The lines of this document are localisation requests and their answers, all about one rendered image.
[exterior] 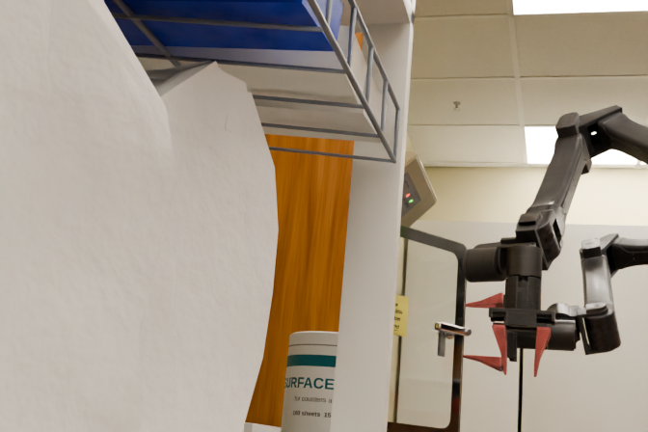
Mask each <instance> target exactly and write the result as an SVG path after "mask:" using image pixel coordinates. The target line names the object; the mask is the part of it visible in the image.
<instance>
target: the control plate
mask: <svg viewBox="0 0 648 432"><path fill-rule="evenodd" d="M408 194H410V195H409V196H408V197H407V198H406V196H407V195H408ZM410 200H412V201H411V202H409V201H410ZM420 201H421V199H420V197H419V194H418V192H417V190H416V188H415V186H414V184H413V181H412V180H411V178H410V176H409V174H408V173H407V174H405V175H404V178H403V193H402V207H401V218H402V217H403V216H404V215H405V214H406V213H407V212H408V211H409V210H411V209H412V208H413V207H414V206H415V205H416V204H417V203H419V202H420Z"/></svg>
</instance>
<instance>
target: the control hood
mask: <svg viewBox="0 0 648 432"><path fill-rule="evenodd" d="M407 173H408V174H409V176H410V178H411V180H412V181H413V184H414V186H415V188H416V190H417V192H418V195H419V197H420V199H421V201H420V202H418V203H417V204H416V205H415V206H414V207H413V208H412V209H411V210H409V211H408V212H407V213H406V214H405V215H404V216H403V217H402V218H401V222H400V225H403V226H406V227H410V226H411V225H412V224H413V223H414V222H415V221H416V220H417V219H419V218H420V217H421V216H422V215H423V214H424V213H425V212H426V211H428V210H429V209H430V208H431V207H432V206H433V205H434V204H435V203H436V201H437V200H438V199H437V197H436V195H435V192H434V190H433V188H432V185H431V183H430V181H429V178H428V176H427V174H426V171H425V170H424V168H423V165H422V163H421V161H420V158H419V155H418V154H417V152H416V151H405V164H404V175H405V174H407Z"/></svg>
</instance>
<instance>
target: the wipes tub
mask: <svg viewBox="0 0 648 432"><path fill-rule="evenodd" d="M337 349H338V332H321V331H305V332H296V333H293V334H291V335H290V337H289V346H288V356H287V365H286V375H285V385H284V396H283V416H282V427H281V432H330V430H331V418H332V407H333V395H334V383H335V372H336V360H337Z"/></svg>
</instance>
